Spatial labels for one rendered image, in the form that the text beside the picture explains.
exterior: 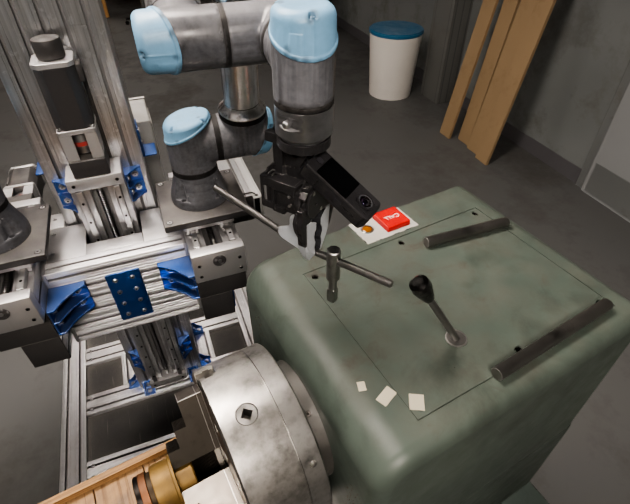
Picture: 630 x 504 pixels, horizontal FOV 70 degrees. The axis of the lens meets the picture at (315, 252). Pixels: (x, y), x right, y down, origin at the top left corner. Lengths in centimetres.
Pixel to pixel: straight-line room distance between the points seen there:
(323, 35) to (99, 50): 80
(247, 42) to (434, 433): 57
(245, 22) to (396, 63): 414
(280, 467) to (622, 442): 190
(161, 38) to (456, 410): 63
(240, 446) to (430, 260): 50
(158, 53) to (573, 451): 213
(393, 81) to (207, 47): 423
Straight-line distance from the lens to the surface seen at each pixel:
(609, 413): 250
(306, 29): 53
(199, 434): 82
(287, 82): 55
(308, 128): 57
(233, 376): 77
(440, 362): 77
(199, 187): 120
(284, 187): 63
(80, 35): 125
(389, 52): 469
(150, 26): 61
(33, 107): 131
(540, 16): 370
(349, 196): 60
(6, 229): 128
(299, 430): 73
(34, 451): 236
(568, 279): 99
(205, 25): 61
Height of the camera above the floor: 186
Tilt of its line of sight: 41 degrees down
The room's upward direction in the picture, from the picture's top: straight up
